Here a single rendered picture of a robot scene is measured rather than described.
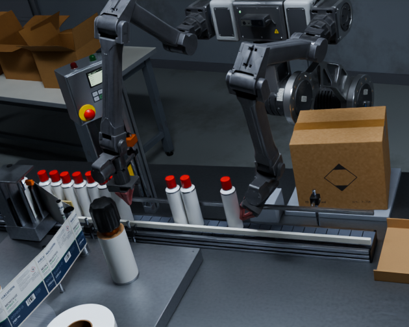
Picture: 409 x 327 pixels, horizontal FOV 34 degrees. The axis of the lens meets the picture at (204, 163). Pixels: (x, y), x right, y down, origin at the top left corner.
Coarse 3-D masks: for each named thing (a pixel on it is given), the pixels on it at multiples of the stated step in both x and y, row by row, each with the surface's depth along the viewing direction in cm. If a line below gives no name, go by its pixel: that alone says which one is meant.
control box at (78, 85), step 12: (84, 60) 225; (60, 72) 220; (72, 72) 218; (84, 72) 219; (60, 84) 224; (72, 84) 218; (84, 84) 220; (72, 96) 220; (84, 96) 222; (72, 108) 224; (84, 108) 223; (96, 108) 226; (84, 120) 225
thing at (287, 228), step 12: (0, 216) 266; (144, 216) 245; (144, 228) 238; (156, 228) 236; (252, 228) 225; (264, 228) 224; (276, 228) 222; (288, 228) 221; (300, 228) 220; (312, 228) 218; (324, 228) 217; (264, 240) 219; (276, 240) 217; (288, 240) 216; (300, 240) 214; (372, 240) 207
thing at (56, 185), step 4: (52, 172) 245; (56, 172) 244; (52, 176) 244; (56, 176) 244; (52, 180) 245; (56, 180) 245; (60, 180) 246; (52, 184) 246; (56, 184) 245; (60, 184) 245; (52, 188) 247; (56, 188) 245; (60, 188) 246; (56, 192) 246; (60, 192) 246; (56, 196) 248; (60, 196) 247; (64, 196) 248
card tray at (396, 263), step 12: (396, 228) 217; (408, 228) 216; (384, 240) 213; (396, 240) 212; (408, 240) 211; (384, 252) 208; (396, 252) 207; (408, 252) 206; (384, 264) 204; (396, 264) 202; (408, 264) 201; (384, 276) 197; (396, 276) 195; (408, 276) 193
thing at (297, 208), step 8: (136, 200) 241; (144, 200) 240; (152, 200) 238; (160, 200) 237; (200, 200) 231; (264, 208) 221; (272, 208) 220; (280, 208) 218; (288, 208) 217; (296, 208) 216; (304, 208) 215; (312, 208) 214; (320, 208) 213; (328, 208) 212; (336, 208) 211; (344, 208) 210
